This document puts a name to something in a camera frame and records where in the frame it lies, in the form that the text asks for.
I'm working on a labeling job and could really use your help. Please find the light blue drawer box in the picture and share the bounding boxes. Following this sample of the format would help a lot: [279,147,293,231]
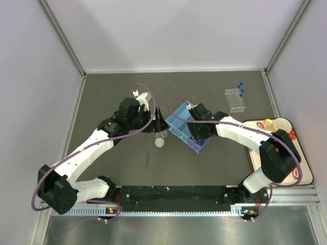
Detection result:
[166,103,193,134]

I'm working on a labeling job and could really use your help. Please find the clear test tube rack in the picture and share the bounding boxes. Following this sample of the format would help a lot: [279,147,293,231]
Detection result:
[225,88,246,113]

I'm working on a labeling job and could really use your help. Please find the purple drawer box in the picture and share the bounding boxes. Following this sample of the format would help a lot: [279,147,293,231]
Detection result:
[187,137,210,153]

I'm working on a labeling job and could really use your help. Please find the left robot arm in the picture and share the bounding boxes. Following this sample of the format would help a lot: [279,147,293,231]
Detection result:
[35,92,169,214]

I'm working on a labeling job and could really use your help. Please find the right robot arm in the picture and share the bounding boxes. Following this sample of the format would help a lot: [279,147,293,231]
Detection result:
[186,103,301,202]

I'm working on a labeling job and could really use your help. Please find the clear plastic funnel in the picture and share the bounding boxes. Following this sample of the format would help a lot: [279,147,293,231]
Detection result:
[160,131,168,139]

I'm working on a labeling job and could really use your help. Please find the yellow cup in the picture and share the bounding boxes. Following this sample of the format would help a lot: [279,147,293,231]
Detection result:
[264,118,292,133]

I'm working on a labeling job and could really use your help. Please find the strawberry pattern tray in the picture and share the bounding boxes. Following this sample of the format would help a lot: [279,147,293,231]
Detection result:
[244,119,314,186]

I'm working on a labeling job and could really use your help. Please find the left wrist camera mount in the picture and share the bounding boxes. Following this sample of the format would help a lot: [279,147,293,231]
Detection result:
[133,90,152,111]

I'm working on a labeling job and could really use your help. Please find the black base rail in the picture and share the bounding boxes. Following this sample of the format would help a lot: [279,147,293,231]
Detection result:
[103,186,268,212]

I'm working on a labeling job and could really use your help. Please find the grey slotted cable duct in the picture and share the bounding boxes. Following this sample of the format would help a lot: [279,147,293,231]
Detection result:
[62,204,256,217]

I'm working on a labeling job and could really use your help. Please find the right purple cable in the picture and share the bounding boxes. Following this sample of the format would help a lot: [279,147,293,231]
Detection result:
[169,96,303,222]

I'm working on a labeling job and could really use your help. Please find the purple cable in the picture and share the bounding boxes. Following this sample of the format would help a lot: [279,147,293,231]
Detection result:
[31,84,157,222]
[169,96,303,222]

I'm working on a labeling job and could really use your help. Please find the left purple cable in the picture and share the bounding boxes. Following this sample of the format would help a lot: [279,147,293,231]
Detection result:
[31,84,157,222]

